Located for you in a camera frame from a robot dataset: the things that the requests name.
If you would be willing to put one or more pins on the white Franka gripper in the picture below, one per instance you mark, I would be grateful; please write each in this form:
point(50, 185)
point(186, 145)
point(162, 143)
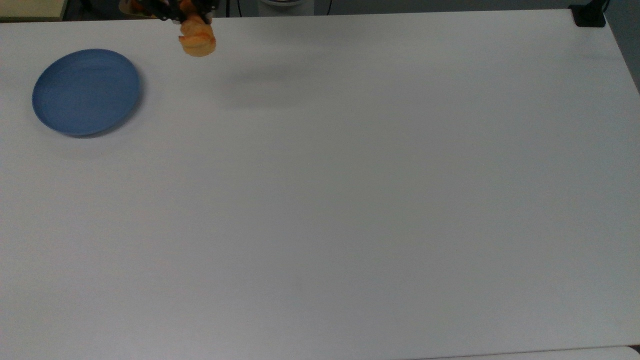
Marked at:
point(175, 3)

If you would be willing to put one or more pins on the golden brown bread roll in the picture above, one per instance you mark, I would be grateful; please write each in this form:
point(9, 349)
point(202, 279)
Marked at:
point(198, 39)

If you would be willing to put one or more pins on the basket of toy fruit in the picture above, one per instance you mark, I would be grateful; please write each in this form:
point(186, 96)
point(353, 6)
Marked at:
point(131, 7)

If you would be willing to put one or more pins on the blue round plate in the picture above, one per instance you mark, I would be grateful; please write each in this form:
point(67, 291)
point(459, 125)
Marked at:
point(85, 92)

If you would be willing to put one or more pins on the beige cabinet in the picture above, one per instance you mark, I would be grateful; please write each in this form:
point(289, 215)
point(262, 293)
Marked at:
point(31, 8)

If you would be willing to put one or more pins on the black table clamp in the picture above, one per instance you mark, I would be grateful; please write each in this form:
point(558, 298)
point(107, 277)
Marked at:
point(588, 16)

